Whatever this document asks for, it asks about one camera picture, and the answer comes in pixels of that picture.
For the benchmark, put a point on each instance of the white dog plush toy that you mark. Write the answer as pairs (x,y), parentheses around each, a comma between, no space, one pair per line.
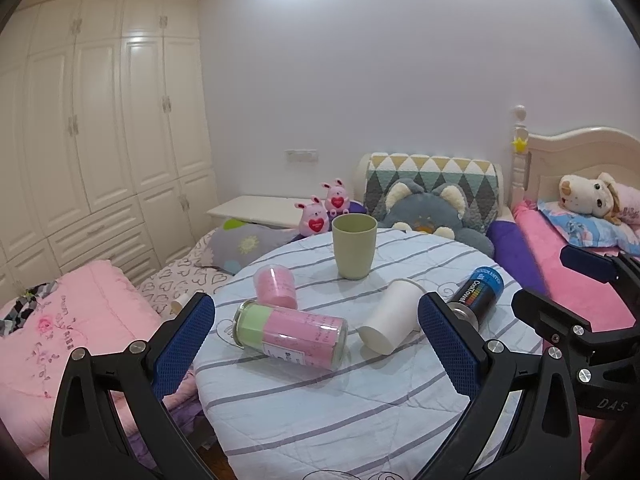
(585,195)

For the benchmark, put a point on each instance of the pink bed sheet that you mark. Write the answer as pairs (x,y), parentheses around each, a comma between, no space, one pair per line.
(552,267)

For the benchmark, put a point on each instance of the heart print bed sheet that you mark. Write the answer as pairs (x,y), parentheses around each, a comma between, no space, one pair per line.
(175,275)

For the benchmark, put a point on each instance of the clear cup with pink insert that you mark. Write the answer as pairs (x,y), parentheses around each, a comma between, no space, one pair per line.
(275,287)

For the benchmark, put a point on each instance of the black and white cloth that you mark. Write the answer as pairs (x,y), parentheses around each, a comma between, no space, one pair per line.
(20,310)

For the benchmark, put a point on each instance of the grey cat shaped cushion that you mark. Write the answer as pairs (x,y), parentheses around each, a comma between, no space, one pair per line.
(425,210)

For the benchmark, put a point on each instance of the pink embroidered quilt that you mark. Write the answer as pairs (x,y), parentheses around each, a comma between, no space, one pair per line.
(75,310)

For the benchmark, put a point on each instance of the small white cup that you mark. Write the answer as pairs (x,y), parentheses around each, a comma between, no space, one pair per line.
(179,304)

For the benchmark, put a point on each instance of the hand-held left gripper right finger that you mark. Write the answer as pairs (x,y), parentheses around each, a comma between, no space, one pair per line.
(447,347)

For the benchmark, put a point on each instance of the blue printed pillow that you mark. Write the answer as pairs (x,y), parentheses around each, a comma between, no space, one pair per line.
(575,225)

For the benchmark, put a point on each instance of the black and blue can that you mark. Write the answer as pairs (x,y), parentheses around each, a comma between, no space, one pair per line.
(475,292)

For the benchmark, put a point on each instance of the yellow star decoration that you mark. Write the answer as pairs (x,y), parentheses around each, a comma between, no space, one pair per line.
(520,144)

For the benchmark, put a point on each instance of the pink pillow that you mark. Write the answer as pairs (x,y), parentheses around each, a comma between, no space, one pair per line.
(630,200)

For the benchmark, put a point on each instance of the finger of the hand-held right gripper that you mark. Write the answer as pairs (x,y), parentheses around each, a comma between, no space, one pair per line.
(587,260)
(542,307)

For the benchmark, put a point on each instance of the grey flower print pillow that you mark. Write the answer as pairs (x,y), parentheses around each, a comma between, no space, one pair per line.
(245,245)

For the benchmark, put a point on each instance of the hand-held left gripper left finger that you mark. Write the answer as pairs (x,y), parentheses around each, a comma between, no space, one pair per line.
(182,347)

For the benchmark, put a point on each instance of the green plastic cup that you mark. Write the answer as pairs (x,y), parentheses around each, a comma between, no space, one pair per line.
(355,250)

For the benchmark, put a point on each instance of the cream wooden bed headboard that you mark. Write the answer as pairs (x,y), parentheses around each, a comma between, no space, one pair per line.
(575,160)

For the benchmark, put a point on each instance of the purple bolster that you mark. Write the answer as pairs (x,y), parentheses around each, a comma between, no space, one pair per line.
(515,250)

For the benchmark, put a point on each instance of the striped white tablecloth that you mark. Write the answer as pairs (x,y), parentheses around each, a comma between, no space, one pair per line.
(310,410)

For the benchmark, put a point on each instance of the triangle pattern quilted cover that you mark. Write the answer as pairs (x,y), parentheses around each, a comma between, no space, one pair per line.
(475,180)

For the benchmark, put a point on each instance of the pink bunny plush toy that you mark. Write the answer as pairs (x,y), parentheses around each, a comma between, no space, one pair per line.
(312,220)
(336,200)

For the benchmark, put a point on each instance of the glass jar with pink towel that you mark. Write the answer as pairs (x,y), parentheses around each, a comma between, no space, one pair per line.
(295,335)

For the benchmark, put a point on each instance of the cream white wardrobe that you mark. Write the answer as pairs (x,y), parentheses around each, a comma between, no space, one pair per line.
(100,135)

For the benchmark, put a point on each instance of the white paper cup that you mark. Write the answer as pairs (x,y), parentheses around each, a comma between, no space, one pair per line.
(387,315)

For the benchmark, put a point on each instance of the white folding bed table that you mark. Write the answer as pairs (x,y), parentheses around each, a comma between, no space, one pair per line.
(260,207)

